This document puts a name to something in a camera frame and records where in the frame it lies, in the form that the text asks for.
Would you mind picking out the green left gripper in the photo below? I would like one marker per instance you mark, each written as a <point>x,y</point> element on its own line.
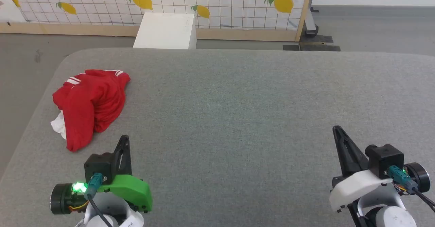
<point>131,189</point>

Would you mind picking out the black flat floor plate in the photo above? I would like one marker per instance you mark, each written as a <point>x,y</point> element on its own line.
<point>312,47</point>

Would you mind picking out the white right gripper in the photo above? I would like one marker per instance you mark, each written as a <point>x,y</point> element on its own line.
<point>357,189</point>

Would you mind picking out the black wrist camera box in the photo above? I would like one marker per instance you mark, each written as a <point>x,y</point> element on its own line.
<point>385,159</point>
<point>98,166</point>

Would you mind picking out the red and white basketball jersey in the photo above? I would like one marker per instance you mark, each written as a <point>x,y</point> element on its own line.
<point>88,101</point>

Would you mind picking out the grey fabric sofa cushion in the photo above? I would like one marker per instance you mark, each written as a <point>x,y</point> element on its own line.
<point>238,118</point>

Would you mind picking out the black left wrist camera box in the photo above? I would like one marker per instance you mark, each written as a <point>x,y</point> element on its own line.
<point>98,166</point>

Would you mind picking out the grey metal leg with caster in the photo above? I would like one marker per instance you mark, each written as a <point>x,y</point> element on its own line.
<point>310,26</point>

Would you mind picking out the white box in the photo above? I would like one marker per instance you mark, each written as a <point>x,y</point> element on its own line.
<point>166,30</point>

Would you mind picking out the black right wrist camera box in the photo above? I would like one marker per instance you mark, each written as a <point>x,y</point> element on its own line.
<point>385,159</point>

